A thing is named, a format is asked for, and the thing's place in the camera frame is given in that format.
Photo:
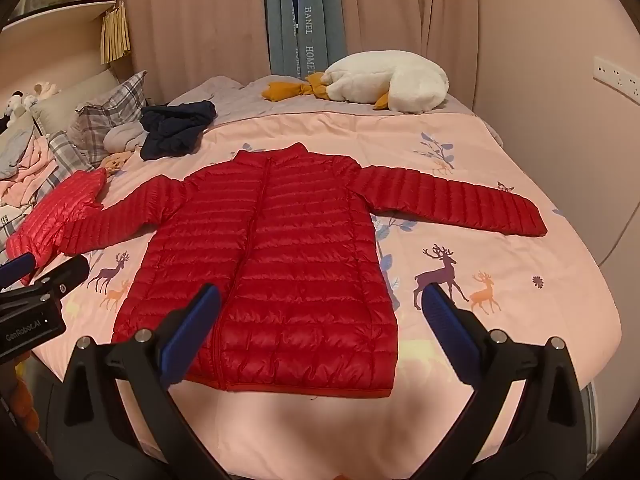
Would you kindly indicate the light grey garment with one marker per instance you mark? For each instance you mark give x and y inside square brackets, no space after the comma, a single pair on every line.
[122,136]

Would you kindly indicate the dark red down jacket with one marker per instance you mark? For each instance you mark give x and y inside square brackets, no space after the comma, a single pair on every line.
[300,260]

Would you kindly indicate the light red down jacket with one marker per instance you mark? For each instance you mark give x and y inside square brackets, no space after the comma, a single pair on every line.
[55,212]

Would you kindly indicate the large plaid pillow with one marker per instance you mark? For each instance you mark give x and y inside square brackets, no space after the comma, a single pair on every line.
[107,105]

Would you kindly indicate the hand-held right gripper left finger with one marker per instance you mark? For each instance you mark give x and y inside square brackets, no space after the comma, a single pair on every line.
[192,332]

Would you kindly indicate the peach cloth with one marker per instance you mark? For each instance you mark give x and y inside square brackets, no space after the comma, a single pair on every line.
[116,162]

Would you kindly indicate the orange cloth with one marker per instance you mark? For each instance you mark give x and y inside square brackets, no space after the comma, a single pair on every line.
[25,402]

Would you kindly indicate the pink garment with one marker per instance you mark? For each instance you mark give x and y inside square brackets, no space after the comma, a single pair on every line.
[30,175]

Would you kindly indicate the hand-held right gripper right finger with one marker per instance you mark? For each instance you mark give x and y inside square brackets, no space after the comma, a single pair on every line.
[445,332]

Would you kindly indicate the pink curtain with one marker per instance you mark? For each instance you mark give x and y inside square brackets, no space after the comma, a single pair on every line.
[200,20]

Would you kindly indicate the white wall socket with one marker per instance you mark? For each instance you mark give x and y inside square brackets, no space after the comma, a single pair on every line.
[617,76]

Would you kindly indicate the pink deer print blanket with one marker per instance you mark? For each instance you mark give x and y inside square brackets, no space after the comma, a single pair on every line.
[500,320]

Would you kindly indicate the black and white plush toy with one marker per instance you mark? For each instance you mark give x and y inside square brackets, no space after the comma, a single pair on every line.
[11,107]

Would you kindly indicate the navy blue garment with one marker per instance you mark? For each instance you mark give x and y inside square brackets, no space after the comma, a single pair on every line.
[175,127]

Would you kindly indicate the blue-grey lettered curtain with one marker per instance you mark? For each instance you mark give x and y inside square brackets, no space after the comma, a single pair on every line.
[305,15]

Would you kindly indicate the small plaid pillow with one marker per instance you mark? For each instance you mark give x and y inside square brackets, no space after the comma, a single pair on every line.
[65,155]

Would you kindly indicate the beige headboard cushion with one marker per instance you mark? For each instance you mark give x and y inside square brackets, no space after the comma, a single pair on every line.
[70,97]

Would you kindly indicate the white goose plush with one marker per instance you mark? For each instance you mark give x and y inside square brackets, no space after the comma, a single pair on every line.
[395,82]

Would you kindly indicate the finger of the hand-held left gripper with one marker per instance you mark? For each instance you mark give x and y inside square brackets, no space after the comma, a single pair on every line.
[65,275]
[15,270]

